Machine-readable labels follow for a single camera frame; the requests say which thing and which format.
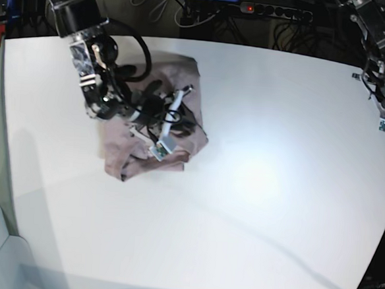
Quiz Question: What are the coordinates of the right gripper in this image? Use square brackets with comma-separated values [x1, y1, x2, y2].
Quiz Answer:
[129, 80, 197, 143]

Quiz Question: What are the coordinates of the mauve t-shirt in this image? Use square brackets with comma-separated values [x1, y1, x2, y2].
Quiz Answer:
[98, 51, 209, 182]

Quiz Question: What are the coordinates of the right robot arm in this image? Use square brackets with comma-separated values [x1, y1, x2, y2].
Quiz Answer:
[48, 0, 196, 143]

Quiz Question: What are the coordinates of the black power strip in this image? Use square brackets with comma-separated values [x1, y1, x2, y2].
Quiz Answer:
[240, 2, 313, 22]

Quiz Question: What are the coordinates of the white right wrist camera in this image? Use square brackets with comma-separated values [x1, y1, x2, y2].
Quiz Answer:
[148, 137, 177, 162]

